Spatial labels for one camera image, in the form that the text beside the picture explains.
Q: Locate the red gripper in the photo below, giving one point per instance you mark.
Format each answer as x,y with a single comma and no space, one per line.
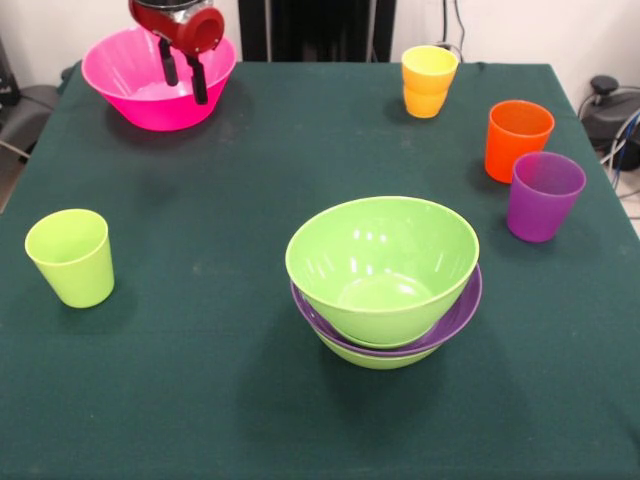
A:
195,30

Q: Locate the medium green plastic bowl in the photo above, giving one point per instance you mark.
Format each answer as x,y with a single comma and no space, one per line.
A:
380,361

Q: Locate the lime green plastic cup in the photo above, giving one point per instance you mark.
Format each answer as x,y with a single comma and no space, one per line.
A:
70,265

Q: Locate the purple plastic cup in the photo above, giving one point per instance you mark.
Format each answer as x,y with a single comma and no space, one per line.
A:
542,210

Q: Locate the large green plastic bowl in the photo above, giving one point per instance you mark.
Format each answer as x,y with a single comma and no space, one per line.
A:
382,260

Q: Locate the orange plastic cup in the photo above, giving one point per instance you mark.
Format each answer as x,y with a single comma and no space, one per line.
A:
515,145

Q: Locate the yellow plastic cup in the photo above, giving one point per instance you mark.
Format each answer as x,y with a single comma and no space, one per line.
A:
425,106
430,72

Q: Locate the large pink plastic bowl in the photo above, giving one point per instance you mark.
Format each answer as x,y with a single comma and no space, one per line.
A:
150,110

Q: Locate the dark green tablecloth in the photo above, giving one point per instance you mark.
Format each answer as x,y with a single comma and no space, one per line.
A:
200,400

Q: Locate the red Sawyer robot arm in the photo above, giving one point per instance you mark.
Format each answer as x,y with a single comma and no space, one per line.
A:
165,4

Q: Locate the purple plastic bowl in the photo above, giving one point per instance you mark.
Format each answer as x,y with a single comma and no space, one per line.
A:
465,305

